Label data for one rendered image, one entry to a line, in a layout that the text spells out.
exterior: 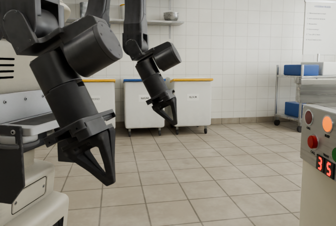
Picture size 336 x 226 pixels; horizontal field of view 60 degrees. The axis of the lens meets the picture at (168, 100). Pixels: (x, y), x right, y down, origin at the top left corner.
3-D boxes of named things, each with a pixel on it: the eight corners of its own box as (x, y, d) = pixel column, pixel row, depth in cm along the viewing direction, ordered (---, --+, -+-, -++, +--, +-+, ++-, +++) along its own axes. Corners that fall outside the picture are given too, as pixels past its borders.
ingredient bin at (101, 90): (72, 141, 362) (70, 79, 353) (77, 130, 424) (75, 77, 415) (116, 139, 373) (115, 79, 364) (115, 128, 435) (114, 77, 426)
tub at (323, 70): (317, 74, 468) (318, 62, 465) (341, 75, 426) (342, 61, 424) (299, 75, 456) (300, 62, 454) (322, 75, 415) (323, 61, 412)
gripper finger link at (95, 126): (136, 169, 43) (108, 113, 44) (117, 189, 36) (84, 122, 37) (99, 186, 45) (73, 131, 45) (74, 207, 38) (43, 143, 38)
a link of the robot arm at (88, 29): (41, 27, 47) (-2, 18, 39) (97, -11, 44) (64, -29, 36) (73, 92, 47) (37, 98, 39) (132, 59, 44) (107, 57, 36)
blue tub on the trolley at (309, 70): (299, 75, 451) (300, 64, 449) (319, 76, 412) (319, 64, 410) (282, 75, 444) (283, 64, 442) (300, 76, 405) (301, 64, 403)
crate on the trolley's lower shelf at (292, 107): (312, 112, 470) (313, 100, 467) (332, 116, 434) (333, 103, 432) (284, 114, 452) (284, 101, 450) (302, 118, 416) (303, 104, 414)
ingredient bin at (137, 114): (124, 138, 375) (123, 79, 365) (123, 128, 437) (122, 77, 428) (165, 136, 384) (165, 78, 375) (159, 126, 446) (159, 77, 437)
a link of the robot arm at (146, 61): (137, 63, 87) (130, 63, 82) (156, 52, 86) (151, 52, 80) (147, 84, 87) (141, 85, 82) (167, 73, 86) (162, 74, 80)
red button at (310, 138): (313, 146, 69) (314, 133, 68) (320, 150, 66) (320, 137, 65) (306, 146, 69) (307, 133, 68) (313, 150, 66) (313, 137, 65)
